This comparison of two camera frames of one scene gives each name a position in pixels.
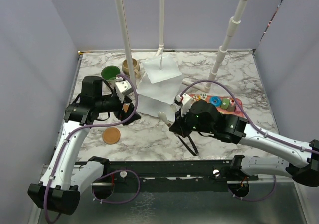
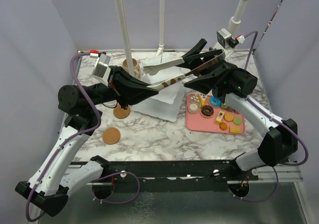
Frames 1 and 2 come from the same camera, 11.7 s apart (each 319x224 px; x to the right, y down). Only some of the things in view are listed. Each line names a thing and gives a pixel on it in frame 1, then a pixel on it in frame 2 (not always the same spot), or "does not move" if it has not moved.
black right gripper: (179, 125) -> (208, 76)
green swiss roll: (225, 103) does not move
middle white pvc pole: (162, 20) does not move
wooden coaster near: (111, 135) does not move
